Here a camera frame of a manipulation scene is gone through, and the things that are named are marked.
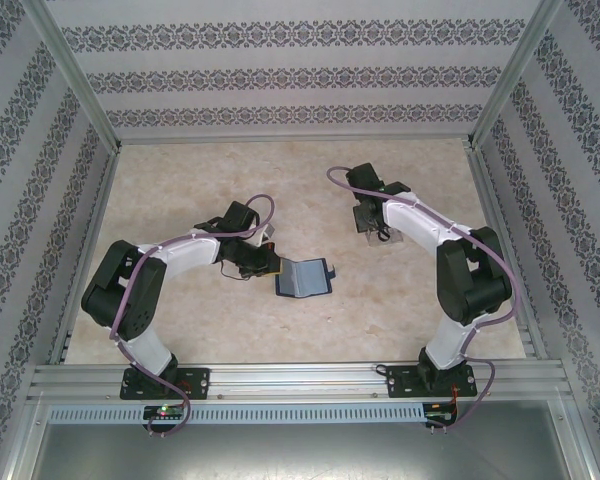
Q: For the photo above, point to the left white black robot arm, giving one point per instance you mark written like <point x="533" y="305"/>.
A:
<point x="190" y="252"/>

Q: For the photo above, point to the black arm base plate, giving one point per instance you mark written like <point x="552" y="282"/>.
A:
<point x="402" y="382"/>
<point x="197" y="382"/>

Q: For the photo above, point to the grey sheet metal panel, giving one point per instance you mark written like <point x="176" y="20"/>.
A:
<point x="300" y="455"/>

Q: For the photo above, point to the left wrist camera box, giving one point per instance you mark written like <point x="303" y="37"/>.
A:
<point x="268" y="232"/>

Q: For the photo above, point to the aluminium cross rail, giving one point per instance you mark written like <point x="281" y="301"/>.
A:
<point x="300" y="380"/>

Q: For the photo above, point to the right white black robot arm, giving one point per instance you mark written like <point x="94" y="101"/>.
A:
<point x="415" y="220"/>

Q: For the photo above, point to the aluminium side rail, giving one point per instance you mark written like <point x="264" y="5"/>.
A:
<point x="492" y="200"/>
<point x="89" y="250"/>

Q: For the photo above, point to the clear acrylic card stand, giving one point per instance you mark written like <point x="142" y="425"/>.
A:
<point x="392" y="239"/>

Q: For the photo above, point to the small dark circuit board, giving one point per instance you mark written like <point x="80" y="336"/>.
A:
<point x="440" y="415"/>

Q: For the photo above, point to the aluminium frame post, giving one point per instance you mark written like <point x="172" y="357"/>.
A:
<point x="80" y="75"/>
<point x="508" y="75"/>

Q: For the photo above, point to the circuit board green light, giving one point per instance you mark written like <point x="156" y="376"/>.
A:
<point x="165" y="412"/>

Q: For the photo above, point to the blue leather card holder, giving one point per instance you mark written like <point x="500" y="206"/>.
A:
<point x="305" y="277"/>

